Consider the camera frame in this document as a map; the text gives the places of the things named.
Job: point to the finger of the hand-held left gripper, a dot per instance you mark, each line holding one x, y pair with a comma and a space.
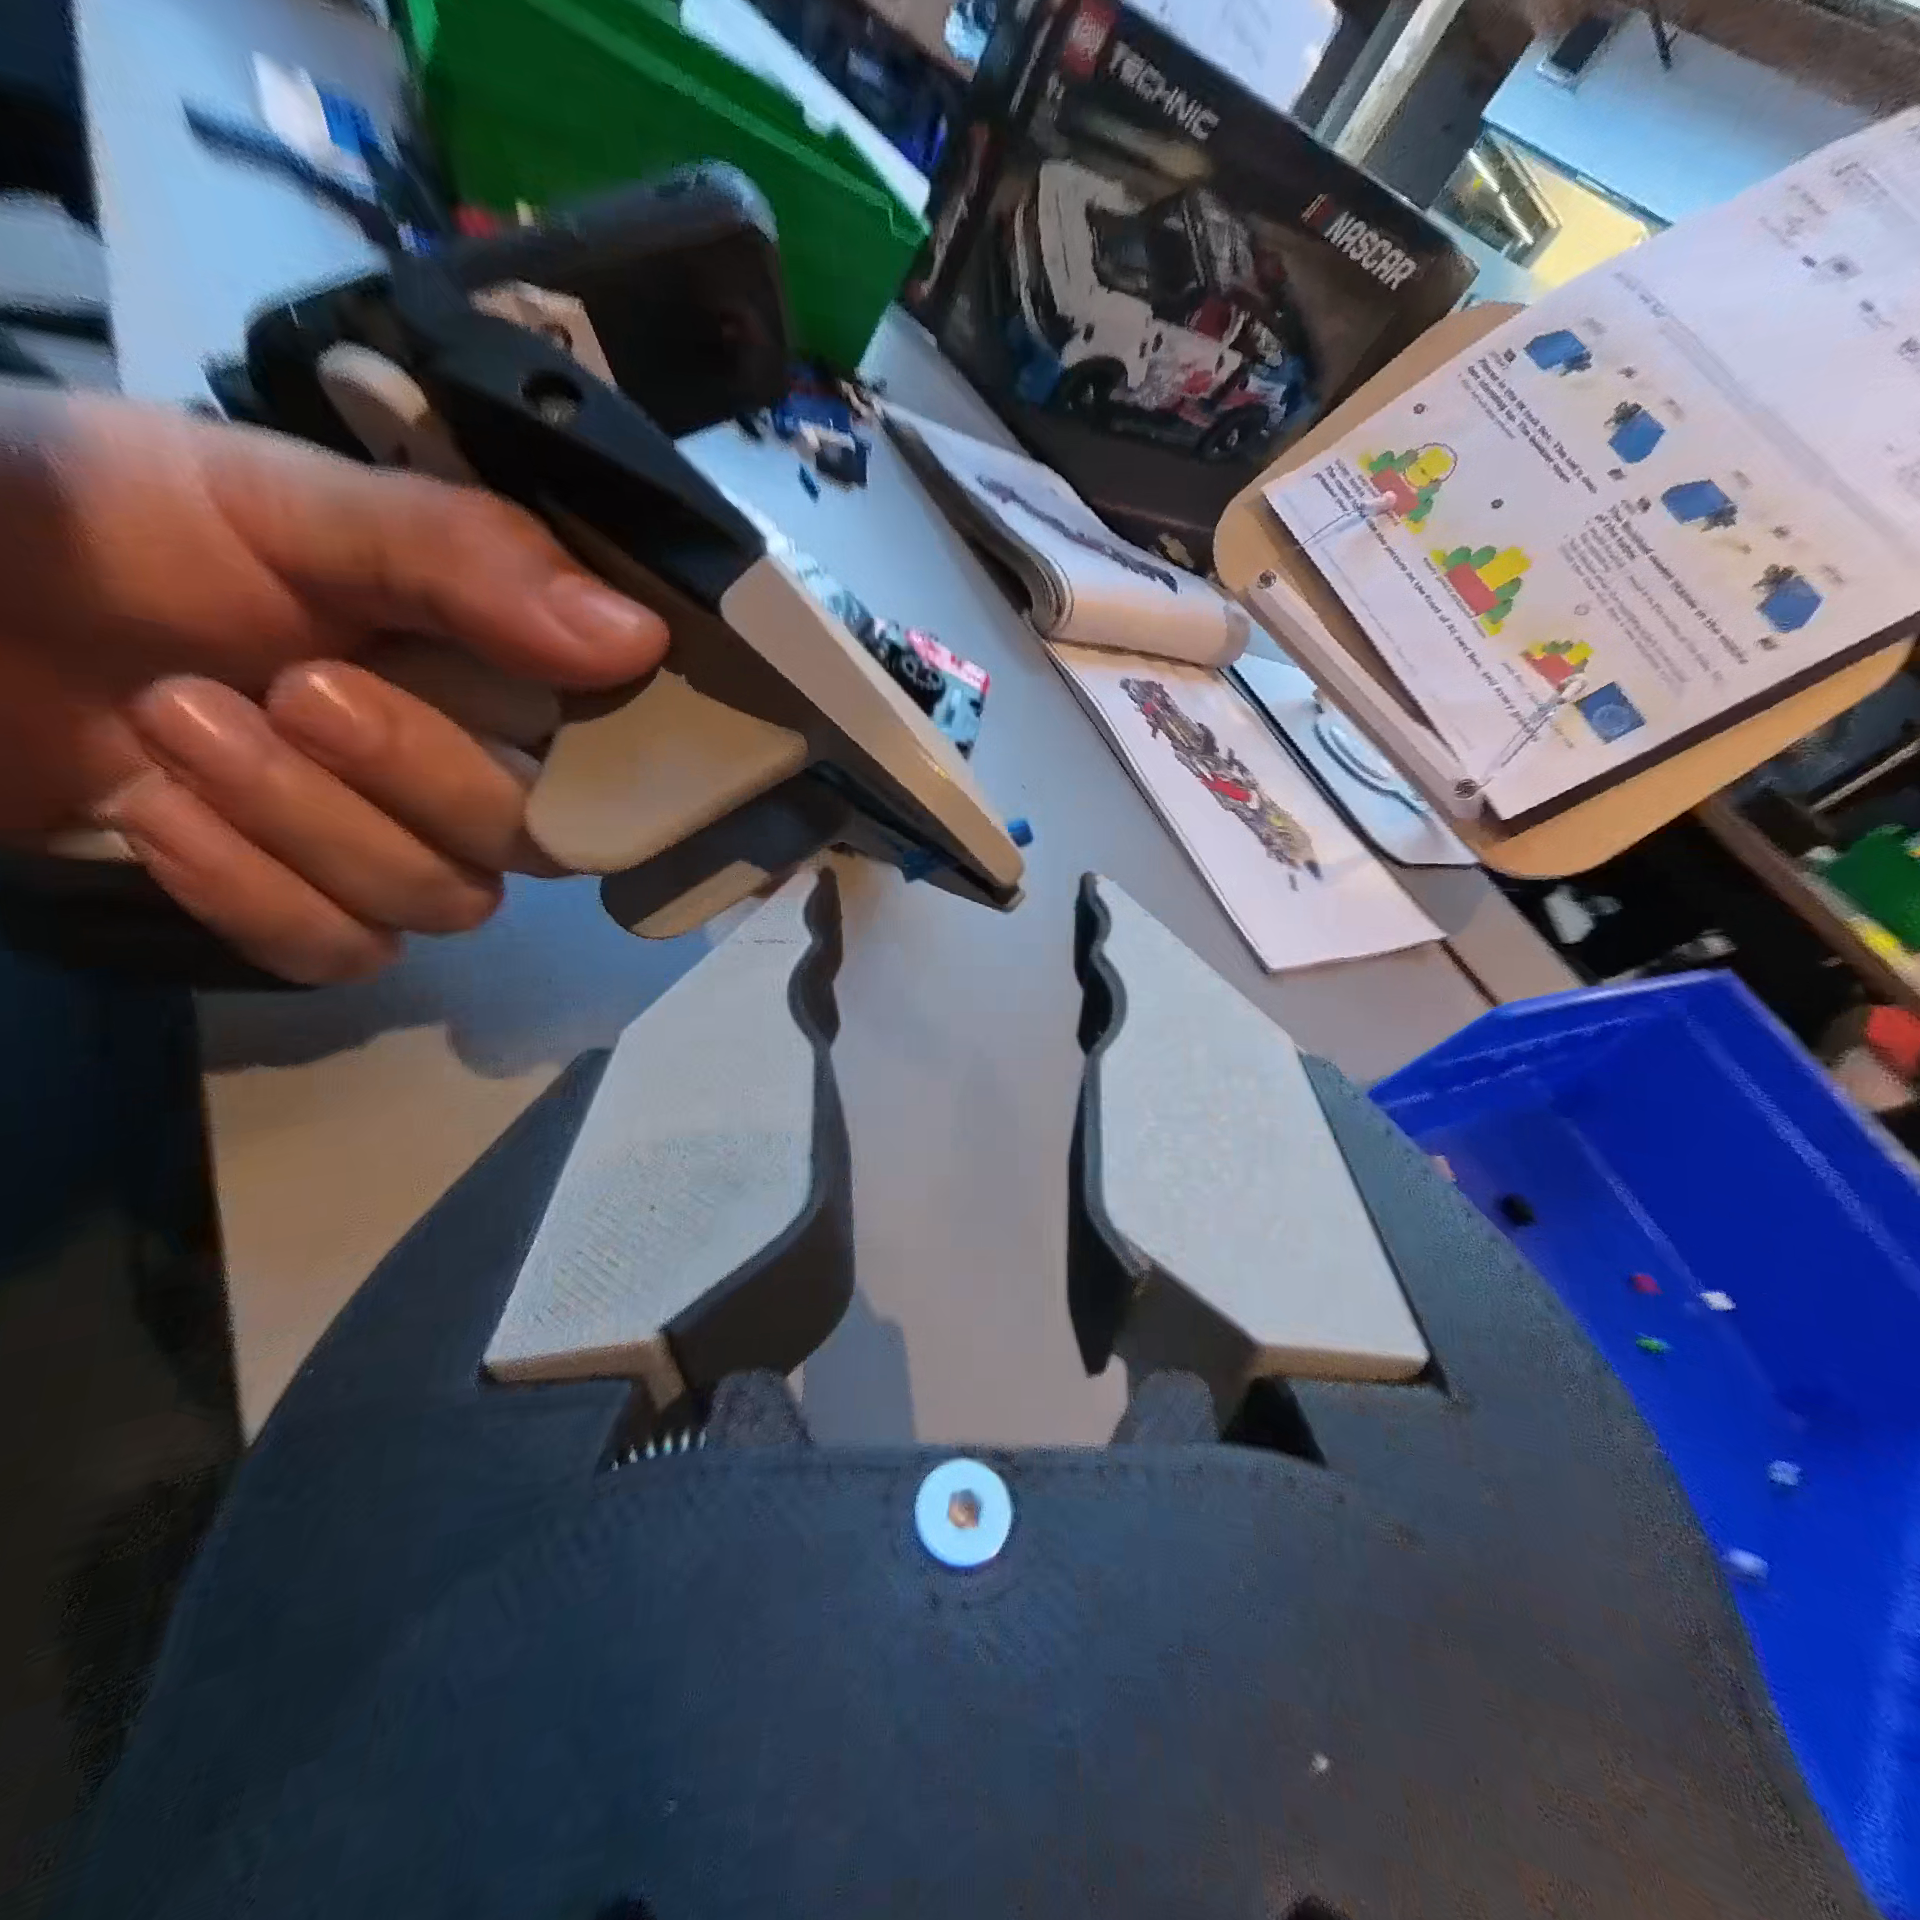
885, 848
869, 704

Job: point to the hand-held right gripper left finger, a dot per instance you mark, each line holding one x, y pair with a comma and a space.
662, 1185

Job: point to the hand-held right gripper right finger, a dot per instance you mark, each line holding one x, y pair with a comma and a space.
1244, 1201

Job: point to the blue toy pin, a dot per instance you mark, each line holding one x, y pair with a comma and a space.
917, 864

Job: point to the toy brick car model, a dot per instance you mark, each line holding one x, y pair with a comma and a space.
930, 675

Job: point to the instruction booklet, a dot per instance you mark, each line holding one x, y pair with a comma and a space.
1277, 856

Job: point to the blue storage bin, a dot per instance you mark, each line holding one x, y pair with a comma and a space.
1576, 1049

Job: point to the grey desk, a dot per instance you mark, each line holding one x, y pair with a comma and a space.
345, 1170

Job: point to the person's left hand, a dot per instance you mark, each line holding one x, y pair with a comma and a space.
224, 675

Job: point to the pile of loose toy bricks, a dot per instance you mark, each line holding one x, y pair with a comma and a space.
832, 441

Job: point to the green storage bin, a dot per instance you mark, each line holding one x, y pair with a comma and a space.
674, 150
1869, 885

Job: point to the black toy car set box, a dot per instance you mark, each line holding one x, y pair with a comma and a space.
1200, 301

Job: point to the wooden stand with instruction sheet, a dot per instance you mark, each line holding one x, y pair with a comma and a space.
1650, 523

